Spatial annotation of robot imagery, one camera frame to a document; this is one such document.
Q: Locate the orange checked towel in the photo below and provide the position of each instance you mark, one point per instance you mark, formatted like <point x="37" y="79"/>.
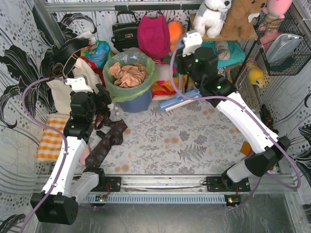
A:
<point x="51" y="142"/>

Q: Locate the dark floral necktie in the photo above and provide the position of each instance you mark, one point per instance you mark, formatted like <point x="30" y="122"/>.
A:
<point x="111" y="134"/>

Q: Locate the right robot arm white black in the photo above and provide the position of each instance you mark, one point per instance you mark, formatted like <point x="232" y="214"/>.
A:
<point x="269" y="148"/>

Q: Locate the teal folded cloth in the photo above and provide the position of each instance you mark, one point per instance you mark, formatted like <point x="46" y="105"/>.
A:
<point x="230" y="55"/>

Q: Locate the blue lint roller mop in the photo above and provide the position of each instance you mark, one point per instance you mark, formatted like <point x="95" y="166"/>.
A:
<point x="178" y="100"/>

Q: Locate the blue trash bin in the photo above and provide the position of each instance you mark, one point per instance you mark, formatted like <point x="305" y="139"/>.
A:
<point x="138" y="104"/>

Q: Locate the black metal shelf rack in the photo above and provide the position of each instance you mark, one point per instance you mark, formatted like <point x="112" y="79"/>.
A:
<point x="246" y="45"/>

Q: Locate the yellow duck plush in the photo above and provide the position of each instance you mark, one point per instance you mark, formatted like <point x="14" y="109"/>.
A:
<point x="255" y="74"/>

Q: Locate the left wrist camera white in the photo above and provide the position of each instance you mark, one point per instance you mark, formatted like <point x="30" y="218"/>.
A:
<point x="79" y="84"/>

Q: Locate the green plastic trash bag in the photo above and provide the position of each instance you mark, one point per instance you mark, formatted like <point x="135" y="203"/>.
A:
<point x="122" y="94"/>

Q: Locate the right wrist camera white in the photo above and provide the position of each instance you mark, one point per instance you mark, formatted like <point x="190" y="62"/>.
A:
<point x="192" y="40"/>

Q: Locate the pink plush toy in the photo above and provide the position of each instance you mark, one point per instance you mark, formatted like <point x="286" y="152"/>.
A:
<point x="275" y="13"/>

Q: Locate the black leather handbag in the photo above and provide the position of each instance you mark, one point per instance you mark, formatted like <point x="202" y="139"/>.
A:
<point x="125" y="35"/>

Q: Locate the orange plush toy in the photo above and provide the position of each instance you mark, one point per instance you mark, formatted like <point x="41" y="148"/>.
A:
<point x="175" y="31"/>

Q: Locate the crumpled brown paper trash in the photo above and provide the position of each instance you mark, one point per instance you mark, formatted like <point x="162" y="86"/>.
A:
<point x="128" y="75"/>

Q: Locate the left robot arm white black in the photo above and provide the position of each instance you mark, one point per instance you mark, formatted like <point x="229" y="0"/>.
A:
<point x="59" y="200"/>

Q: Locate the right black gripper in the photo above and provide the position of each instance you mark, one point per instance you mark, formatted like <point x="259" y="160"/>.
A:
<point x="181" y="64"/>

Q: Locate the pink white pig plush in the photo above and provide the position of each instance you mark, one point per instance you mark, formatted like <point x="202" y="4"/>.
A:
<point x="163" y="70"/>

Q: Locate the colourful printed cloth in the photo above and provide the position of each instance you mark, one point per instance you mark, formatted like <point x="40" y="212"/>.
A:
<point x="97" y="55"/>

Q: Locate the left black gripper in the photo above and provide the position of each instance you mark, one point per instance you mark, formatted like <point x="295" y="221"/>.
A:
<point x="102" y="96"/>

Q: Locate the pink sponge roll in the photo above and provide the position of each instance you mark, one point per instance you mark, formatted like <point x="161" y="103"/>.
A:
<point x="84" y="155"/>

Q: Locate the white dog plush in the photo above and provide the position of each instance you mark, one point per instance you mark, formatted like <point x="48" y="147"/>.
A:
<point x="211" y="16"/>

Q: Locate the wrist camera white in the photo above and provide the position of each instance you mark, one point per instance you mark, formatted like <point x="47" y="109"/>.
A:
<point x="79" y="84"/>
<point x="192" y="40"/>

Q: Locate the brown teddy bear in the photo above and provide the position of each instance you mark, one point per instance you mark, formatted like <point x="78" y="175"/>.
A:
<point x="241" y="15"/>

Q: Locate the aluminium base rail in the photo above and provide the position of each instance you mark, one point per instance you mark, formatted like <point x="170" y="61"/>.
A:
<point x="167" y="189"/>

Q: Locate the black wire basket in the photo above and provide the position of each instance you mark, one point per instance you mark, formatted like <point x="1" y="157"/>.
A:
<point x="294" y="63"/>

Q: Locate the magenta felt hat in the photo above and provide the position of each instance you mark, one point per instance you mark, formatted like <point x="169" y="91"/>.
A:
<point x="154" y="37"/>

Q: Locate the silver foil pouch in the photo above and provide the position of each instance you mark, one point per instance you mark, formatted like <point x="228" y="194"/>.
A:
<point x="283" y="46"/>

